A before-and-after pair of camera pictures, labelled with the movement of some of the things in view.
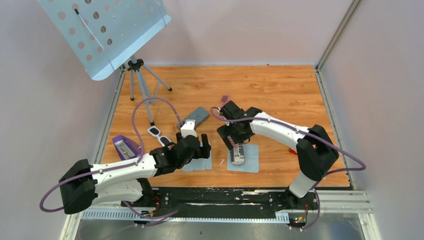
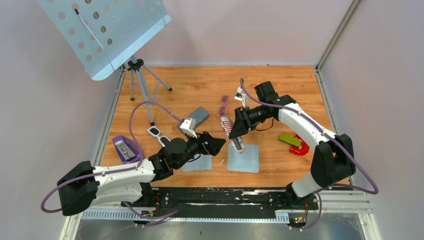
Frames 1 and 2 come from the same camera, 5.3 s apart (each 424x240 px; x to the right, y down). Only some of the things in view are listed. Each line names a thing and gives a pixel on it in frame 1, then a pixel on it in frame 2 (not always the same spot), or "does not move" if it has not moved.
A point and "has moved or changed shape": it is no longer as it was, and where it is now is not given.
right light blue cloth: [251, 162] does not move
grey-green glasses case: [199, 115] does not move
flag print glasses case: [237, 152] has moved or changed shape
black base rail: [161, 203] does not move
